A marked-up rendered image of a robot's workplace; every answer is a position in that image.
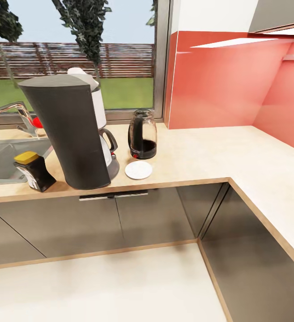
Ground electric kettle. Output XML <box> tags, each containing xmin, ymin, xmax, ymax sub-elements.
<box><xmin>128</xmin><ymin>109</ymin><xmax>157</xmax><ymax>160</ymax></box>

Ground saucer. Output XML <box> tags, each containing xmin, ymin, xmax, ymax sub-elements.
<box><xmin>125</xmin><ymin>161</ymin><xmax>153</xmax><ymax>179</ymax></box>

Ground paper coffee filter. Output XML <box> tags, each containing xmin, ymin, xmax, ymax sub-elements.
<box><xmin>68</xmin><ymin>68</ymin><xmax>99</xmax><ymax>91</ymax></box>

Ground bottle of coffee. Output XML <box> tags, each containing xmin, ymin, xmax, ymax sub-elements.
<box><xmin>13</xmin><ymin>151</ymin><xmax>56</xmax><ymax>192</ymax></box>

